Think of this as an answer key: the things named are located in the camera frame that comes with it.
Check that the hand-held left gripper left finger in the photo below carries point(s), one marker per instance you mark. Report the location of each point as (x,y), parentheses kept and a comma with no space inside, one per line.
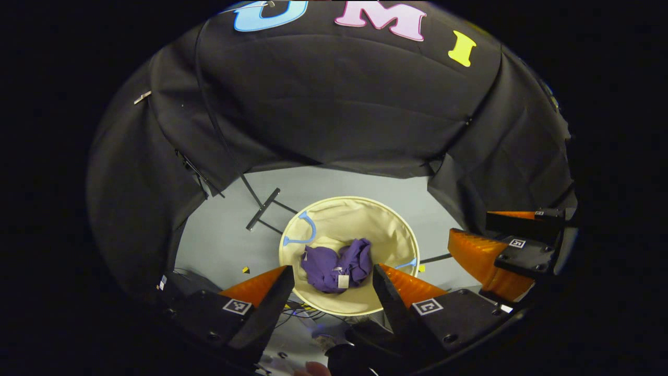
(261,318)

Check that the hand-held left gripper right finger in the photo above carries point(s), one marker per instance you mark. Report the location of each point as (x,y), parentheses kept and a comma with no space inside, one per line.
(394,308)

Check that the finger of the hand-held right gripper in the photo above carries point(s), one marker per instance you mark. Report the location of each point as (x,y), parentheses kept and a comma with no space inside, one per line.
(522,222)
(527,258)

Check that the silver clip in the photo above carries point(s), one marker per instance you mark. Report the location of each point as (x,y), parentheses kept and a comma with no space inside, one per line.
(142,97)

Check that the black backdrop cloth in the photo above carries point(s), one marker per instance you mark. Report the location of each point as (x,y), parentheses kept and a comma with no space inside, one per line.
(339,104)

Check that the purple jacket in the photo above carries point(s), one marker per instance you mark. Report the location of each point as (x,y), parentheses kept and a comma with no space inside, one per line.
(326,266)

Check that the cream laundry hamper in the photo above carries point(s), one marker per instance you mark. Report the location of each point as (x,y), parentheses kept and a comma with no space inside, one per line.
(360,219)

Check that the black clothes rack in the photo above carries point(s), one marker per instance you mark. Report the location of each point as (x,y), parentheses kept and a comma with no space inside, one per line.
(262,209)

